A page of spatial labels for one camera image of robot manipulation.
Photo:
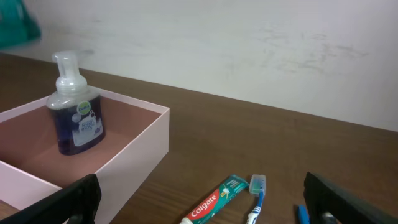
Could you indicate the blue white toothbrush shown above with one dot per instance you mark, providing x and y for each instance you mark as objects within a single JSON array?
[{"x": 257, "y": 187}]

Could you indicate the blue mouthwash bottle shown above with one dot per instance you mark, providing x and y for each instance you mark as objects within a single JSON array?
[{"x": 18, "y": 27}]

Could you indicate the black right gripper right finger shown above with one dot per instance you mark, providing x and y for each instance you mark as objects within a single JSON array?
[{"x": 328, "y": 203}]

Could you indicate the blue razor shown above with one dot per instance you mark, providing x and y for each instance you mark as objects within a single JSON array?
[{"x": 303, "y": 215}]

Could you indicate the foam soap pump bottle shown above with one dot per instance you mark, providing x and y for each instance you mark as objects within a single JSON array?
[{"x": 75, "y": 108}]

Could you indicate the Colgate toothpaste tube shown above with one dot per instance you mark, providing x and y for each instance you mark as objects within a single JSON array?
[{"x": 221, "y": 196}]

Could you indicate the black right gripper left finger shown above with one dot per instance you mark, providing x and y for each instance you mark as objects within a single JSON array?
[{"x": 75, "y": 204}]

